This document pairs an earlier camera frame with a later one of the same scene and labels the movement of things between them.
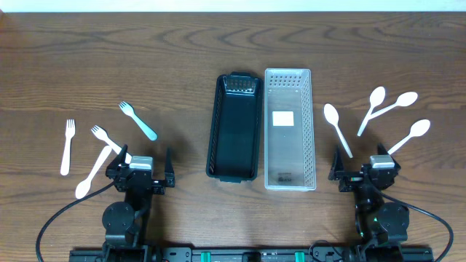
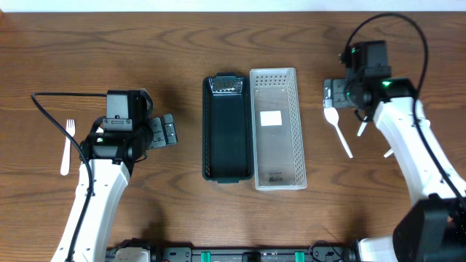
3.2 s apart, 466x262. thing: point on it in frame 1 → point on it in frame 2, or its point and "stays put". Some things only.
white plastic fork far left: (70, 133) stays put
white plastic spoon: (331, 115) stays put
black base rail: (257, 255) stays put
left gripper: (142, 180) → (162, 130)
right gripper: (364, 178) → (335, 93)
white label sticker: (282, 118) → (271, 118)
